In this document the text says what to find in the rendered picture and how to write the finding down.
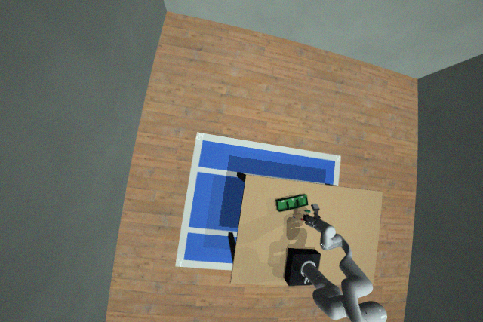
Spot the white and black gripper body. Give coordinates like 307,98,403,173
305,217,317,228

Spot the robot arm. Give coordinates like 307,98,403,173
300,204,387,322

